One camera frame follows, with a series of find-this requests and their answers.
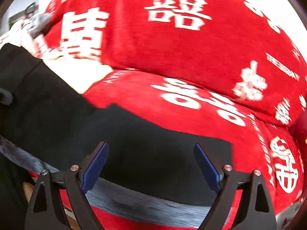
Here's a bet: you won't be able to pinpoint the black pants with patterned lining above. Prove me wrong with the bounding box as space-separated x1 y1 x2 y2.
1 44 231 227

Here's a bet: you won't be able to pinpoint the dark red pillow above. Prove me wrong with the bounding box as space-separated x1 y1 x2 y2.
289 111 307 149

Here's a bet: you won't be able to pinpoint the red blanket with white characters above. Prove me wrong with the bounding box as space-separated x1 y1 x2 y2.
26 0 306 229

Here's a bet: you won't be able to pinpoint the grey and white cloth pile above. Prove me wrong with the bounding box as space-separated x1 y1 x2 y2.
1 12 53 58

